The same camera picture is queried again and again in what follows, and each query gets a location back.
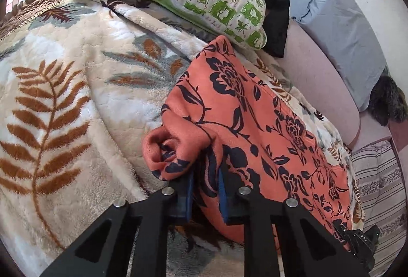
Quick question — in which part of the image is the orange floral garment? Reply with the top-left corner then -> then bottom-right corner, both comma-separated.
143,36 -> 351,243

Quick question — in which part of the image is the grey striped cloth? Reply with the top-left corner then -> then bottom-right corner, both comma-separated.
351,140 -> 407,276

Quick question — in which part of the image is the dark fuzzy cloth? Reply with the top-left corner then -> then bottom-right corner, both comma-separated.
368,75 -> 407,126

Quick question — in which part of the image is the pink bed sheet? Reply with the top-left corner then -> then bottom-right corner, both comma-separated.
277,20 -> 407,152

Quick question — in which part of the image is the grey blue pillow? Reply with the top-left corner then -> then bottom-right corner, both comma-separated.
294,0 -> 387,111

